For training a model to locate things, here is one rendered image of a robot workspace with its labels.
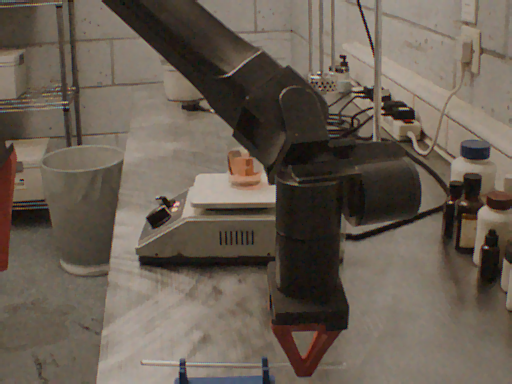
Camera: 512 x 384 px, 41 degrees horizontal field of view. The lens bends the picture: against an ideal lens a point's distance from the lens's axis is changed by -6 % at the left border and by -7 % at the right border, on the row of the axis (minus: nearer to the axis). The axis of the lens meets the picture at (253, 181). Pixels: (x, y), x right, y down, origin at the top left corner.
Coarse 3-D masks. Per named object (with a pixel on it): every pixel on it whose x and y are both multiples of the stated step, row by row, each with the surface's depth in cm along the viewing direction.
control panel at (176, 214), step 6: (186, 192) 105; (174, 198) 106; (180, 198) 104; (180, 204) 101; (174, 210) 100; (180, 210) 99; (174, 216) 98; (180, 216) 96; (168, 222) 97; (144, 228) 101; (150, 228) 99; (156, 228) 98; (144, 234) 98; (150, 234) 97
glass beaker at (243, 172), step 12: (228, 132) 100; (228, 144) 98; (228, 156) 99; (240, 156) 97; (252, 156) 98; (228, 168) 99; (240, 168) 98; (252, 168) 98; (228, 180) 100; (240, 180) 98; (252, 180) 99
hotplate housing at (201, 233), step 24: (192, 216) 95; (216, 216) 95; (240, 216) 95; (264, 216) 95; (144, 240) 96; (168, 240) 96; (192, 240) 96; (216, 240) 96; (240, 240) 96; (264, 240) 96
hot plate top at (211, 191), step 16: (208, 176) 105; (224, 176) 104; (192, 192) 98; (208, 192) 98; (224, 192) 98; (240, 192) 98; (256, 192) 98; (272, 192) 98; (208, 208) 95; (224, 208) 95
